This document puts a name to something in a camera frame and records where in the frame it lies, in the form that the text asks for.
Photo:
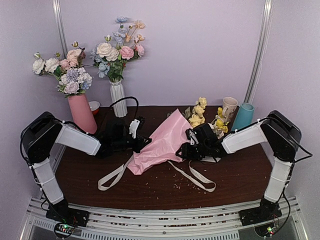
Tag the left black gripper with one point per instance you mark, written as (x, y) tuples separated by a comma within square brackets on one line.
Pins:
[(139, 145)]

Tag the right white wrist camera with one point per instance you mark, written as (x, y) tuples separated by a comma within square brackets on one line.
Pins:
[(191, 136)]

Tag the cream floral mug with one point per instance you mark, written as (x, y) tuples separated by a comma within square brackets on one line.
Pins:
[(229, 106)]

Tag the aluminium rail base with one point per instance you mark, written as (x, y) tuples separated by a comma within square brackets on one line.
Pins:
[(208, 223)]

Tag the yellow blue flower bunch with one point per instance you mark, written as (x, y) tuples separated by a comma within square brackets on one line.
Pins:
[(197, 114)]

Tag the pink vase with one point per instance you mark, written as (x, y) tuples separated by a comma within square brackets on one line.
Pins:
[(82, 114)]

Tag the white ribbed vase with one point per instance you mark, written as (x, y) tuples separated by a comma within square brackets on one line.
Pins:
[(117, 92)]

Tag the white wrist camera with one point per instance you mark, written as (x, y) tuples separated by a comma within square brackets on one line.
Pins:
[(191, 136), (135, 125)]

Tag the aluminium post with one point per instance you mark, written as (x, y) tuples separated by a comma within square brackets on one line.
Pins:
[(261, 48), (60, 27)]

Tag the pastel flowers in pink vase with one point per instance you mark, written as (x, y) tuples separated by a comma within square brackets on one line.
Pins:
[(70, 73)]

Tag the right round status board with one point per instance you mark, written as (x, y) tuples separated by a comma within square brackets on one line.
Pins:
[(267, 229)]

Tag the red white bowl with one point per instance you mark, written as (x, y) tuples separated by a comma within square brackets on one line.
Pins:
[(94, 107)]

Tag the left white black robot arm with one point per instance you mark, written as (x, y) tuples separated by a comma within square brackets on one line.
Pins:
[(41, 141)]

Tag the round status board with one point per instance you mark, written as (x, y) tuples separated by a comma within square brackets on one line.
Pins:
[(63, 230), (267, 229)]

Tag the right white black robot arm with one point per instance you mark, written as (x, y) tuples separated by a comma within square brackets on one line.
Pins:
[(275, 130)]

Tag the teal vase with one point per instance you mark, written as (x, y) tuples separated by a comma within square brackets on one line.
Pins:
[(244, 116)]

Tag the pink wrapping paper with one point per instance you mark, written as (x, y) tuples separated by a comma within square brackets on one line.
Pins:
[(166, 140)]

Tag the left aluminium post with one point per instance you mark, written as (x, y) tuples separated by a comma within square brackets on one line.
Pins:
[(60, 27)]

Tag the pastel flowers in white vase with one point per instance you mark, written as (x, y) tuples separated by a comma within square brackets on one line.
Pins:
[(111, 56)]

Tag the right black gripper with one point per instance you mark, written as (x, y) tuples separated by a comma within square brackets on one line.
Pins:
[(189, 149)]

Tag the right aluminium post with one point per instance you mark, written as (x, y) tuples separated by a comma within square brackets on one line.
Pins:
[(261, 48)]

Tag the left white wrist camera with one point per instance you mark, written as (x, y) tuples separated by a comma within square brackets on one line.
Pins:
[(135, 125)]

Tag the left round status board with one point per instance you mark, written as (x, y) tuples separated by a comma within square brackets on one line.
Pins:
[(63, 230)]

